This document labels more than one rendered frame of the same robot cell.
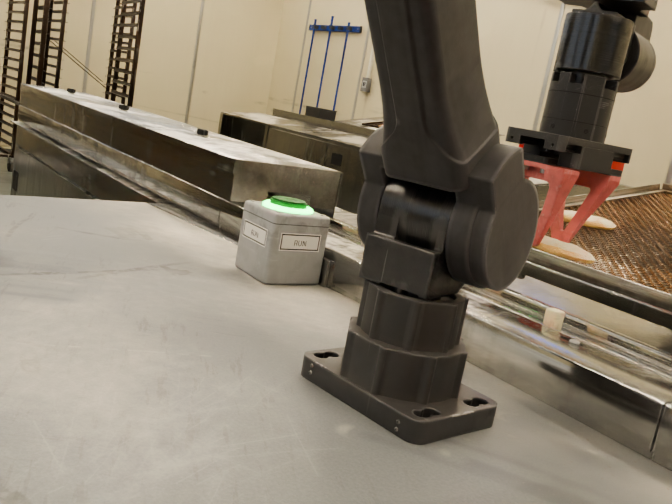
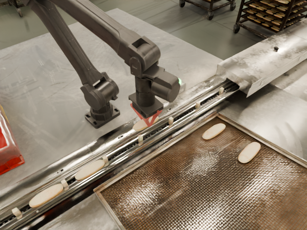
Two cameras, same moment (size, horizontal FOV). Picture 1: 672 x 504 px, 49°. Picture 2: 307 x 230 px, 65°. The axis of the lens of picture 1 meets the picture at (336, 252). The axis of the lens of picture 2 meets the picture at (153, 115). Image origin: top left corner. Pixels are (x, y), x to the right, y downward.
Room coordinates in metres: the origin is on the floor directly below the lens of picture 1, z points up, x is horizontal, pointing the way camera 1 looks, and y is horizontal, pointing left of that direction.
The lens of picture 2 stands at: (0.69, -0.73, 1.52)
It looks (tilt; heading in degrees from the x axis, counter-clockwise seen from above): 46 degrees down; 89
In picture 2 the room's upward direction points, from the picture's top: straight up
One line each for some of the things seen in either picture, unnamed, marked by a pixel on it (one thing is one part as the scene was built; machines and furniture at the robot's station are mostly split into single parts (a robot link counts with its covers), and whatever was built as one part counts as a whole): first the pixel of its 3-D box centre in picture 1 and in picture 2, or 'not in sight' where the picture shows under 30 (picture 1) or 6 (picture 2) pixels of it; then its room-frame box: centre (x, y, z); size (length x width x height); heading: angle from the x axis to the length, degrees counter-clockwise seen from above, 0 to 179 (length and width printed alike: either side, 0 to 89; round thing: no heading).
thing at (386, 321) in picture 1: (405, 344); (101, 108); (0.49, -0.06, 0.86); 0.12 x 0.09 x 0.08; 43
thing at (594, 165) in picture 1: (561, 196); (147, 113); (0.67, -0.19, 0.97); 0.07 x 0.07 x 0.09; 37
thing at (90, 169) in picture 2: not in sight; (89, 169); (0.49, -0.32, 0.86); 0.10 x 0.04 x 0.01; 37
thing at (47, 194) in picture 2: not in sight; (46, 194); (0.38, -0.41, 0.86); 0.10 x 0.04 x 0.01; 37
